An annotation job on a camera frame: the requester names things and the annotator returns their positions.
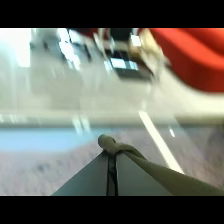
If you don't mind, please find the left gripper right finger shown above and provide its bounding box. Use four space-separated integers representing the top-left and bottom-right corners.
116 151 173 197

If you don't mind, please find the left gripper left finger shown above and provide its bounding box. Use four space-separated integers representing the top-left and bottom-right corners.
52 150 110 197

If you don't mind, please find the olive green garment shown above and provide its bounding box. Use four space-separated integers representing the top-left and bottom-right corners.
97 134 224 197

